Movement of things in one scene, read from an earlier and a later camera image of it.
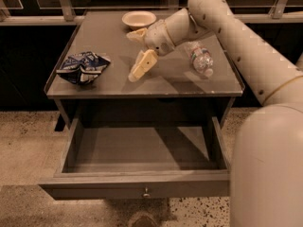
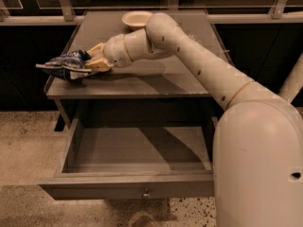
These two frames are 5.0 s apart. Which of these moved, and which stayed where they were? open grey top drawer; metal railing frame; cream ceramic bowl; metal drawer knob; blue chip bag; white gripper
Moved: blue chip bag; white gripper
Stayed: metal railing frame; metal drawer knob; open grey top drawer; cream ceramic bowl
